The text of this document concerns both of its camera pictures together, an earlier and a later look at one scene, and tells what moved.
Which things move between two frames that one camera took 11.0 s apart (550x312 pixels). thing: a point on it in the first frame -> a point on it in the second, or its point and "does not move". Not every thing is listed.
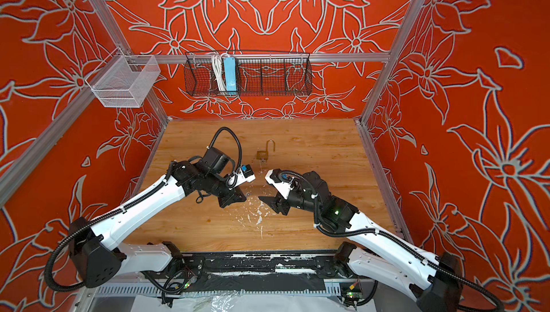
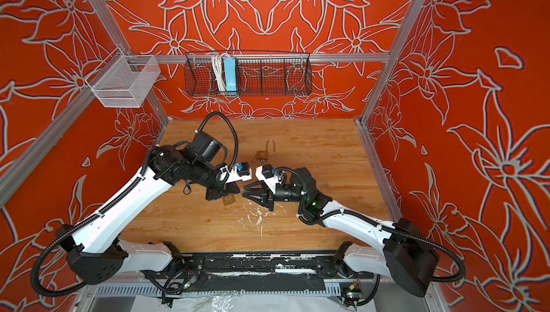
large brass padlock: [263, 154] does not move
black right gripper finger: [272, 200] -> [260, 189]
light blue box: [230, 74] does not move
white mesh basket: [124, 81] does not move
